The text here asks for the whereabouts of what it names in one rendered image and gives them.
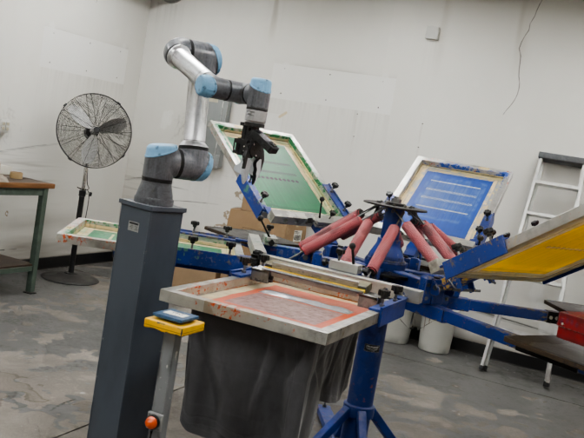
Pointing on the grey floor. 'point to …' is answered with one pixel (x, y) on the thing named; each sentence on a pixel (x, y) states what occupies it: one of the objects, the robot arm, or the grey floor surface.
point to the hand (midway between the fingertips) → (249, 181)
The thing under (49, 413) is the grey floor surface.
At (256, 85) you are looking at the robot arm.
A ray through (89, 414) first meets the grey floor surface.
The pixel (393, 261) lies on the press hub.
